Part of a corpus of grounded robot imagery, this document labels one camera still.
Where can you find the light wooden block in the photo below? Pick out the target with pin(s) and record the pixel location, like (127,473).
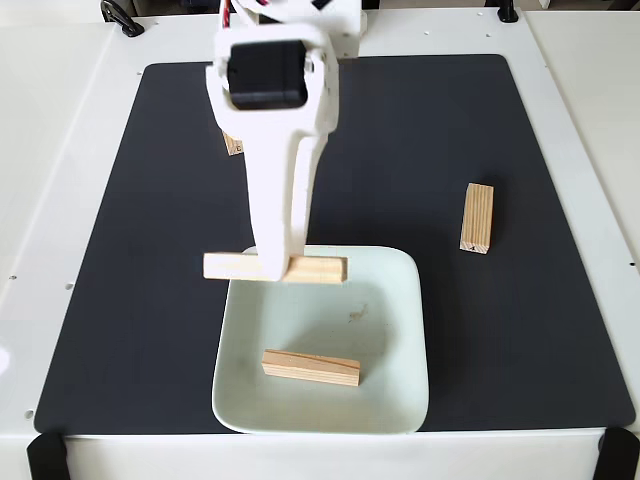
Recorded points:
(225,267)
(234,147)
(310,370)

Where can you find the wooden block marked four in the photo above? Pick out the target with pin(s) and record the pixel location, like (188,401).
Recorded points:
(476,217)

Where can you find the pale green square plate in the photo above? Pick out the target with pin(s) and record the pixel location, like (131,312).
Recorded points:
(375,325)

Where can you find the black rubber mat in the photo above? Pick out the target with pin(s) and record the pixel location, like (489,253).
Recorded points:
(150,325)

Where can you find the black corner bracket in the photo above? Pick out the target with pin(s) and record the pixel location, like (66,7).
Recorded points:
(46,457)
(620,455)

